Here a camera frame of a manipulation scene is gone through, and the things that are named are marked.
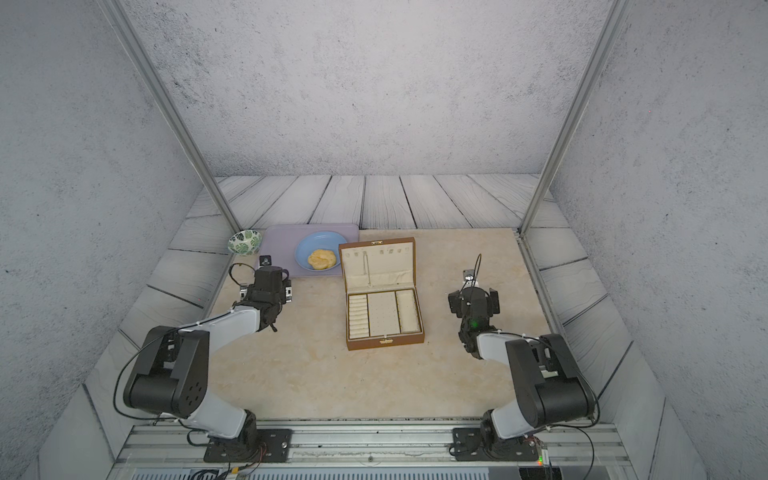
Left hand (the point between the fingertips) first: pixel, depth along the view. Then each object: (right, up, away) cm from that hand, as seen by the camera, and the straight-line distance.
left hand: (270, 284), depth 94 cm
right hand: (+64, -1, -2) cm, 64 cm away
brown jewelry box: (+36, -7, -2) cm, 36 cm away
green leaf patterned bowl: (-18, +14, +21) cm, 31 cm away
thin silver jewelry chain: (+29, +5, -1) cm, 30 cm away
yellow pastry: (+13, +8, +14) cm, 21 cm away
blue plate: (+10, +15, +21) cm, 27 cm away
